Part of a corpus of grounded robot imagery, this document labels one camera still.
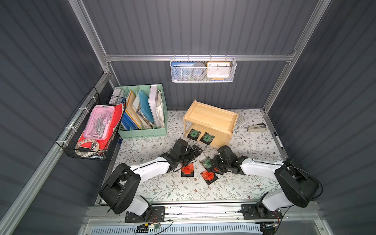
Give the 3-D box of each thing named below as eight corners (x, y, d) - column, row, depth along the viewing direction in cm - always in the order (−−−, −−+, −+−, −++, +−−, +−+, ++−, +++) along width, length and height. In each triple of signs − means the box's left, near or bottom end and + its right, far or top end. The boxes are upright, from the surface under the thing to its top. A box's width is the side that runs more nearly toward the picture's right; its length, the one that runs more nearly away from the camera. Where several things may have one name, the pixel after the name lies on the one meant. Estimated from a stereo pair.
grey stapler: (247, 131, 109) (248, 129, 107) (245, 125, 113) (246, 123, 111) (267, 131, 109) (268, 129, 107) (264, 125, 113) (266, 123, 111)
